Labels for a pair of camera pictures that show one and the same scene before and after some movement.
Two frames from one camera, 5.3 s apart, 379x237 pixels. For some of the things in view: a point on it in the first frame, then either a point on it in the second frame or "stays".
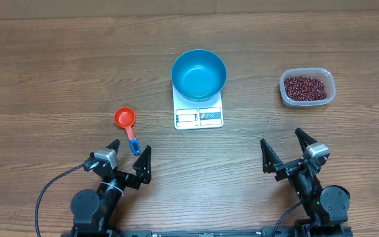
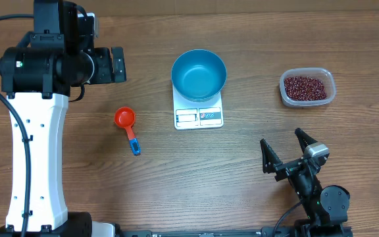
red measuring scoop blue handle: x=125 y=117 stays
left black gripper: x=126 y=176 to x=118 y=64
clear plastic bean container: x=307 y=87 stays
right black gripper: x=292 y=166 stays
